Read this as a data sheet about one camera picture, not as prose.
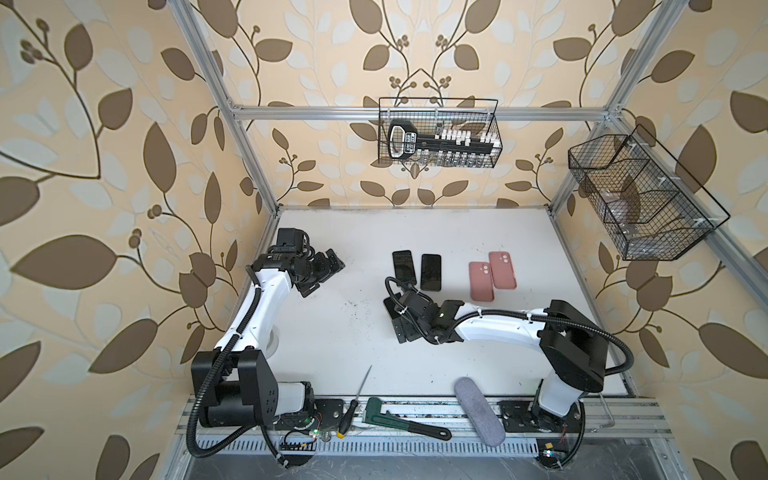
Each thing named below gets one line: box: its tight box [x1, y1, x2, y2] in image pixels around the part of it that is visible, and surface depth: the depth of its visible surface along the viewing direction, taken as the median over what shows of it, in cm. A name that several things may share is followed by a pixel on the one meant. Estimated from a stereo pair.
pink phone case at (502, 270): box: [488, 251, 517, 289], surface depth 105 cm
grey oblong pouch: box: [455, 377, 506, 447], surface depth 74 cm
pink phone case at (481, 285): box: [469, 262, 495, 302], surface depth 101 cm
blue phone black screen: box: [420, 254, 442, 292], surface depth 101 cm
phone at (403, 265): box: [392, 250, 417, 285], surface depth 107 cm
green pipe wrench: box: [362, 397, 452, 441], surface depth 75 cm
